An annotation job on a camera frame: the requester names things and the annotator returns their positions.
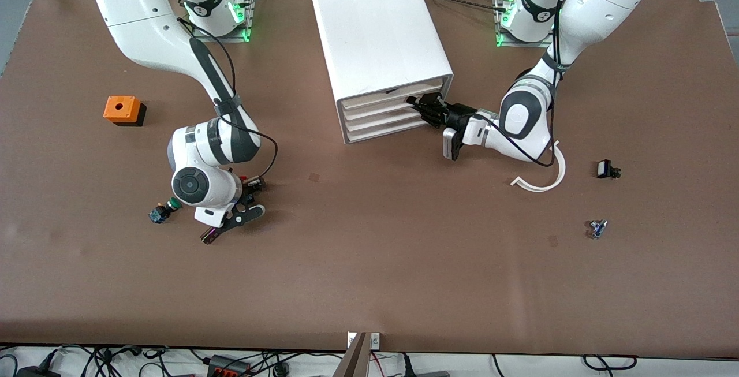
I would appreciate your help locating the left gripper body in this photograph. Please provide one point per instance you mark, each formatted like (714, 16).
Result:
(458, 115)

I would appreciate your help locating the red push button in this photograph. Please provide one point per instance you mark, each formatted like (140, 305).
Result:
(249, 197)

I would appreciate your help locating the white plastic drawer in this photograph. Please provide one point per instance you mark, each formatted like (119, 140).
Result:
(387, 119)
(398, 127)
(375, 111)

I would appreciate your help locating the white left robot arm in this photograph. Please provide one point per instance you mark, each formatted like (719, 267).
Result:
(606, 2)

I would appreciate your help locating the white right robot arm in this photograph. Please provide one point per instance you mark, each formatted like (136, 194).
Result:
(133, 7)

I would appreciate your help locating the green push button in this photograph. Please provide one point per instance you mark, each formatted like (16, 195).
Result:
(157, 214)

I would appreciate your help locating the white drawer with black slot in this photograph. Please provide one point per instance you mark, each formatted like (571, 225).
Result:
(369, 100)

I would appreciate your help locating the white drawer cabinet housing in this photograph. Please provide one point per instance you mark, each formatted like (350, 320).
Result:
(375, 25)

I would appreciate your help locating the orange button box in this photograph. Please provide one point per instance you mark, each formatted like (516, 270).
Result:
(121, 110)

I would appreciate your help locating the small purple black block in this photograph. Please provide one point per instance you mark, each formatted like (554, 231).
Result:
(209, 238)

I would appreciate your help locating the white curved plastic strip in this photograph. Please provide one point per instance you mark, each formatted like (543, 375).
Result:
(542, 187)

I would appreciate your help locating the black orange power strip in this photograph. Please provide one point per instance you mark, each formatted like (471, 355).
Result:
(228, 366)

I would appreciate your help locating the small blue electronic component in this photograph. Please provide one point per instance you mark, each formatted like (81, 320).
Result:
(597, 229)

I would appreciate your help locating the black power adapter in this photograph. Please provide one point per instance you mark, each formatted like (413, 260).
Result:
(37, 372)

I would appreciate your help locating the black plug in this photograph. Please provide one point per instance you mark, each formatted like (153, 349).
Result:
(407, 365)

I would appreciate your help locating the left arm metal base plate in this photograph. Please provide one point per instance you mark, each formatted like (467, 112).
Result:
(522, 44)

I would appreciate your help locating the small black white switch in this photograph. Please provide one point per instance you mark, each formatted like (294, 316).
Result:
(604, 169)

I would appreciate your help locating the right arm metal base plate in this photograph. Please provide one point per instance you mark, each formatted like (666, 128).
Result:
(249, 25)

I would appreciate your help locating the small white bracket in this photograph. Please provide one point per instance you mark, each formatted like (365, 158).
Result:
(351, 339)
(375, 340)

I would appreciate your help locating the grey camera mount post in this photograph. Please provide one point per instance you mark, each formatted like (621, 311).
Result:
(353, 362)

